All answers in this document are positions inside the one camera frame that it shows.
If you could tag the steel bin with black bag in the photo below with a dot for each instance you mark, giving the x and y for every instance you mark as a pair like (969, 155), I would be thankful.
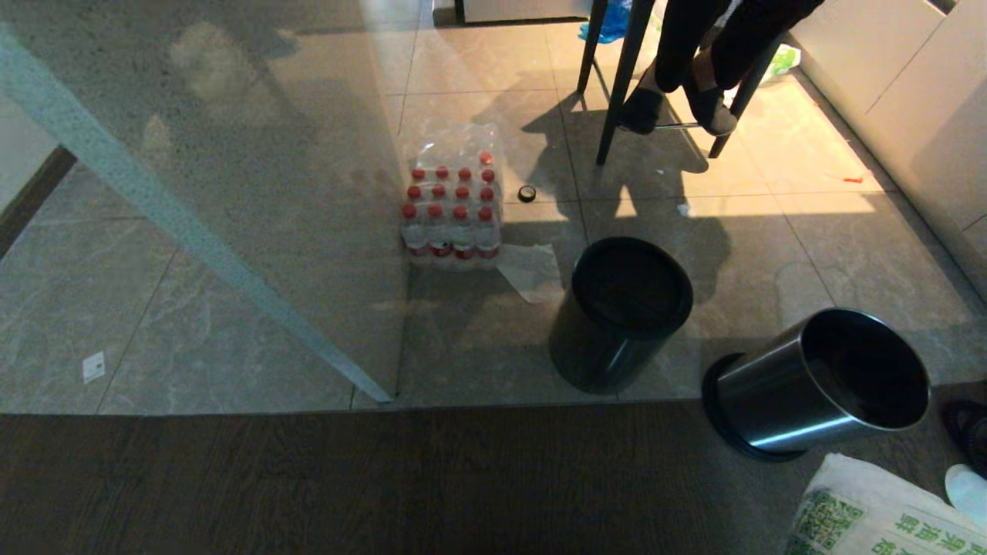
(617, 331)

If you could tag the blue plastic bag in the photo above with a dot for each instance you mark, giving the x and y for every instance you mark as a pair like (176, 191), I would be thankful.
(613, 21)

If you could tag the tipped empty steel bin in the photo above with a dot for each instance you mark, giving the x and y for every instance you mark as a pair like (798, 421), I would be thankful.
(786, 401)

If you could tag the white and green plastic bag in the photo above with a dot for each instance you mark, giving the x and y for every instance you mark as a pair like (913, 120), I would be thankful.
(780, 63)

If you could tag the crumpled clear plastic sheet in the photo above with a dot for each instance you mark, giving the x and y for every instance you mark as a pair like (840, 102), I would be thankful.
(533, 271)

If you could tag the shrink-wrapped pack of water bottles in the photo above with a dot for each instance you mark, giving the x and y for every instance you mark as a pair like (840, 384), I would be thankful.
(451, 208)

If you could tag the small black tape roll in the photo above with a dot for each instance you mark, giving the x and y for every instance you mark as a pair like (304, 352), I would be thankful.
(527, 193)

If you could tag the person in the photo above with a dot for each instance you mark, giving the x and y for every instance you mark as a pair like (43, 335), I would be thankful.
(694, 62)

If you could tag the white paper label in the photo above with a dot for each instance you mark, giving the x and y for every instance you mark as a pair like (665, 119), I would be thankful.
(93, 367)

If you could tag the white printed sack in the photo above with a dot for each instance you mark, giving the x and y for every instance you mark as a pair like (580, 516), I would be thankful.
(871, 512)

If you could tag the white cabinet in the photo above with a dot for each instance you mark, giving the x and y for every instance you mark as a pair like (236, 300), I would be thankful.
(902, 100)

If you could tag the black shoe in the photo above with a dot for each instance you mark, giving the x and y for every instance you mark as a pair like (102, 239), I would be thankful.
(968, 432)

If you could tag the white shoe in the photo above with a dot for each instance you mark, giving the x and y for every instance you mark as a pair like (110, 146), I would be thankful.
(968, 492)

